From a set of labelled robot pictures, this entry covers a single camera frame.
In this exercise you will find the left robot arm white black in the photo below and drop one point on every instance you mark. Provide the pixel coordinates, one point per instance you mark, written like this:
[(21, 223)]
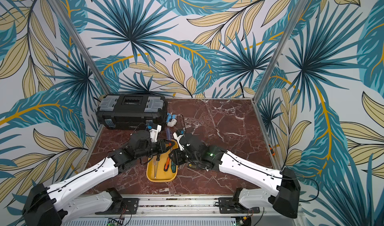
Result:
[(62, 202)]

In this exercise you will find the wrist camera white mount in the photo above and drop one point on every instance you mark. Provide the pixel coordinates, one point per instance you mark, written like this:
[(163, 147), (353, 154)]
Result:
[(154, 130), (180, 138)]

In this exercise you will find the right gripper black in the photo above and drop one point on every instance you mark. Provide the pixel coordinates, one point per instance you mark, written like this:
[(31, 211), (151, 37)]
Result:
[(175, 155)]

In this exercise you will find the orange black handle screwdriver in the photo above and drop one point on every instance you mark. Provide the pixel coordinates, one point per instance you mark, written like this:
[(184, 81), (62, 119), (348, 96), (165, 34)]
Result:
[(167, 164)]

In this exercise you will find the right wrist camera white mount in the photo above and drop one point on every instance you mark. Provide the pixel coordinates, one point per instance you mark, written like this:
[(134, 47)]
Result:
[(180, 138)]

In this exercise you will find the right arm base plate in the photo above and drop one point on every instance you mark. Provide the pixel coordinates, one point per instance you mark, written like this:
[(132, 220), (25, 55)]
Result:
[(226, 205)]

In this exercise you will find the green black handle screwdriver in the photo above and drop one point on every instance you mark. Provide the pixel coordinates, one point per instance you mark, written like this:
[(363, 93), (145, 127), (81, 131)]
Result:
[(173, 167)]

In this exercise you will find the black plastic toolbox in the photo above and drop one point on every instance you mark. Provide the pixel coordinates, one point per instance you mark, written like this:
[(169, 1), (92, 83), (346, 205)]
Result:
[(132, 111)]

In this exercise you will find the yellow plastic tray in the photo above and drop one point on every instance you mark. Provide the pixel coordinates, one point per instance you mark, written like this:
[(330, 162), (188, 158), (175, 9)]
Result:
[(162, 176)]

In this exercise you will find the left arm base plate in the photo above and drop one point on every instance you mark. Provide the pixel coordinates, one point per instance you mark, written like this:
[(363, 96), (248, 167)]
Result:
[(122, 206)]

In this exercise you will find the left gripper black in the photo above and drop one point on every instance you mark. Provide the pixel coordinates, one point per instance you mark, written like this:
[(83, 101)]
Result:
[(162, 145)]

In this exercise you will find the aluminium front rail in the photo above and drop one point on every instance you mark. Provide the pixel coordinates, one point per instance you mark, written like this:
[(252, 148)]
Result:
[(184, 210)]

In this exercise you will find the white blue plug adapter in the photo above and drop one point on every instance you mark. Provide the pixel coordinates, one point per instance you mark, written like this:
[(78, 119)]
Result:
[(171, 120)]

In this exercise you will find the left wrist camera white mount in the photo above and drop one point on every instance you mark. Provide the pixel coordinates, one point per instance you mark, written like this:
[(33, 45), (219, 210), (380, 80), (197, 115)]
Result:
[(154, 130)]

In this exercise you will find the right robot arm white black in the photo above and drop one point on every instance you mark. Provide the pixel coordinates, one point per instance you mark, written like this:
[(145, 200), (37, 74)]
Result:
[(279, 190)]

